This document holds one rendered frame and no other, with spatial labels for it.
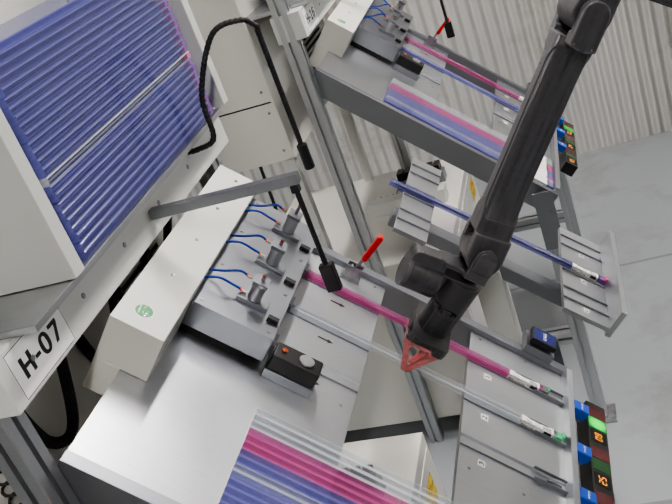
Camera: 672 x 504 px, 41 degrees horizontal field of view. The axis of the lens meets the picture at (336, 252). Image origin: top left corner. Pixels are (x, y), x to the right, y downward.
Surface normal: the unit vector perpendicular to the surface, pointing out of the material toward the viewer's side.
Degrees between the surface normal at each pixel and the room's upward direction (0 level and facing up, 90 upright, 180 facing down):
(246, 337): 90
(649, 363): 0
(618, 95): 90
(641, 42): 90
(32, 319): 0
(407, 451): 0
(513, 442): 44
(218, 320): 90
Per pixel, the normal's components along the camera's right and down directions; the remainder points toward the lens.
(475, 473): 0.41, -0.75
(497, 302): -0.18, 0.49
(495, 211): 0.07, 0.18
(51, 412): 0.93, -0.20
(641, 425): -0.33, -0.85
